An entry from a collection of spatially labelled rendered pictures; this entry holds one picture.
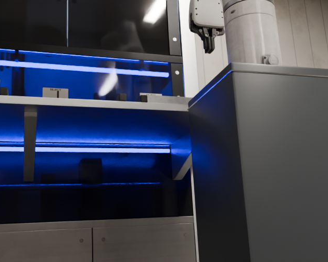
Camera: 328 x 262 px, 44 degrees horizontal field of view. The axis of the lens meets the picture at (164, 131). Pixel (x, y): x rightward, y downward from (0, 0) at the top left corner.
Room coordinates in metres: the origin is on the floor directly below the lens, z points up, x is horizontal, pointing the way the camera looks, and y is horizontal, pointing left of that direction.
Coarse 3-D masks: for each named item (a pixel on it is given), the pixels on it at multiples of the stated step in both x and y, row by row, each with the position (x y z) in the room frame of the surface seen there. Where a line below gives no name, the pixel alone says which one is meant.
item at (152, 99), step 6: (150, 96) 1.06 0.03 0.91; (156, 96) 1.06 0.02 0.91; (162, 96) 1.07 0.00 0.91; (168, 96) 1.08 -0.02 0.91; (174, 96) 1.08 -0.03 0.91; (156, 102) 1.06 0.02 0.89; (162, 102) 1.07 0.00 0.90; (168, 102) 1.08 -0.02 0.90; (174, 102) 1.08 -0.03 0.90; (180, 102) 1.09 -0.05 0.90; (186, 102) 1.09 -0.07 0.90
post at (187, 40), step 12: (180, 0) 1.48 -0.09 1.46; (180, 12) 1.48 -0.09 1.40; (180, 24) 1.48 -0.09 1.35; (180, 36) 1.49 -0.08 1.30; (192, 36) 1.49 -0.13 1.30; (192, 48) 1.49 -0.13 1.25; (192, 60) 1.49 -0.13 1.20; (192, 72) 1.49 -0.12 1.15; (192, 84) 1.49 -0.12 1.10; (192, 96) 1.49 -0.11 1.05; (192, 168) 1.48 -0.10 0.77; (192, 180) 1.48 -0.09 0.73; (192, 192) 1.48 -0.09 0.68; (192, 204) 1.48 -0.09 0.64
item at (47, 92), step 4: (44, 88) 1.31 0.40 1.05; (48, 88) 1.32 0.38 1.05; (52, 88) 1.32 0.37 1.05; (56, 88) 1.32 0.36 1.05; (60, 88) 1.33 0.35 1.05; (64, 88) 1.33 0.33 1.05; (44, 92) 1.31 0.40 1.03; (48, 92) 1.32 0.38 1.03; (52, 92) 1.32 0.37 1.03; (56, 92) 1.33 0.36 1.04; (60, 92) 1.33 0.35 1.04; (64, 92) 1.33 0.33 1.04; (44, 96) 1.31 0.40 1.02; (48, 96) 1.32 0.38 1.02; (52, 96) 1.32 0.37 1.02; (56, 96) 1.33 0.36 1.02; (60, 96) 1.33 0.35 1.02; (64, 96) 1.33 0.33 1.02
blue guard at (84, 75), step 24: (0, 72) 1.27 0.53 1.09; (24, 72) 1.29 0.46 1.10; (48, 72) 1.32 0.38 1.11; (72, 72) 1.34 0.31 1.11; (96, 72) 1.37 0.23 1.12; (120, 72) 1.40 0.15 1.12; (144, 72) 1.43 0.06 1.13; (168, 72) 1.46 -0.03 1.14; (24, 96) 1.29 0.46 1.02; (72, 96) 1.34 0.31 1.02; (96, 96) 1.37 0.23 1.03
